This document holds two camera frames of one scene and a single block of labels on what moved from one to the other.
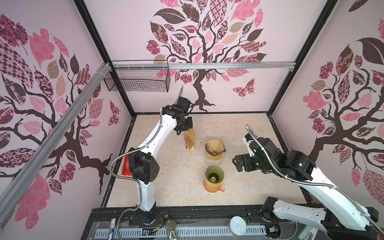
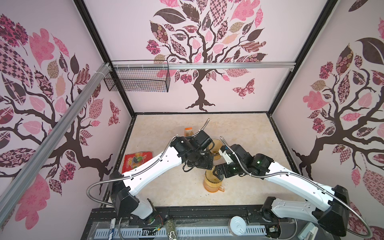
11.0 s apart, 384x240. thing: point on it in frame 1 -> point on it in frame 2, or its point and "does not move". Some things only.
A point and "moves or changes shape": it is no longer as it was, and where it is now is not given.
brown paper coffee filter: [215, 145] does not move
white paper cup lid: [237, 225] does not move
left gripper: [188, 126] -> [206, 164]
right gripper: [237, 161] -> [223, 167]
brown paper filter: [189, 136] moves or changes shape
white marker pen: [112, 225] does not move
